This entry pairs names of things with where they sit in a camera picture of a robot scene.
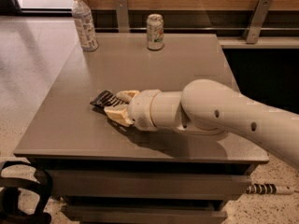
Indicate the left metal wall bracket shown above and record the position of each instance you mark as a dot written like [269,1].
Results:
[122,16]

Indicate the black rxbar chocolate wrapper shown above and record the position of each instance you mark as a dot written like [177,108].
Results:
[106,98]

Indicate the metal wall bracket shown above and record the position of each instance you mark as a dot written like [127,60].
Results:
[252,32]
[122,16]

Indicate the grey upper drawer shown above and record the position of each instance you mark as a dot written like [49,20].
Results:
[117,184]

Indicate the clear plastic water bottle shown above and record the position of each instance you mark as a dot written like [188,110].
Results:
[83,19]

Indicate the white green soda can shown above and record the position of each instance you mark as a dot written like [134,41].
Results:
[155,32]

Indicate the grey drawer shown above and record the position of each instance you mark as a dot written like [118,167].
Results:
[117,184]
[123,215]

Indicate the grey lower drawer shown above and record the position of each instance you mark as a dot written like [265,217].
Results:
[123,215]

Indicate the horizontal metal rail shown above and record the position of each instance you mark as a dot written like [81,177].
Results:
[208,29]

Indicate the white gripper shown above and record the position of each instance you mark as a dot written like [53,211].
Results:
[140,108]

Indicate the right metal wall bracket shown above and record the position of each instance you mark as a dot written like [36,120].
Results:
[252,32]

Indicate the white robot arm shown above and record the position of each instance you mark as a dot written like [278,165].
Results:
[207,107]

